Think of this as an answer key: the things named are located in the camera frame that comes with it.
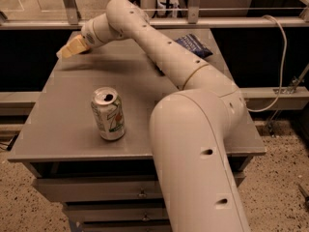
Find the green white soda can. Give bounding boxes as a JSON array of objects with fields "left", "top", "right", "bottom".
[{"left": 91, "top": 87, "right": 126, "bottom": 141}]

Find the metal railing frame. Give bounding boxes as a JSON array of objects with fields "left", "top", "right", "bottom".
[{"left": 0, "top": 0, "right": 309, "bottom": 30}]

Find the drawer knob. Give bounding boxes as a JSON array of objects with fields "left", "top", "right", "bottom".
[
  {"left": 142, "top": 213, "right": 151, "bottom": 222},
  {"left": 137, "top": 188, "right": 147, "bottom": 199}
]

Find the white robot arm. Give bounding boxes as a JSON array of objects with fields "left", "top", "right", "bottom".
[{"left": 57, "top": 0, "right": 250, "bottom": 232}]

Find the blue chip bag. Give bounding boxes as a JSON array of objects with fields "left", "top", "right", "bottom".
[{"left": 176, "top": 34, "right": 212, "bottom": 59}]

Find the grey drawer cabinet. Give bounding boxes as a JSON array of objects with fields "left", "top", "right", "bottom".
[{"left": 9, "top": 40, "right": 264, "bottom": 232}]

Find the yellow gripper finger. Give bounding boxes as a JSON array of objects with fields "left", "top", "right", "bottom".
[{"left": 56, "top": 35, "right": 90, "bottom": 58}]

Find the top drawer knob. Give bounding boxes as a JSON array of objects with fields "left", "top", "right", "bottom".
[{"left": 137, "top": 188, "right": 147, "bottom": 199}]

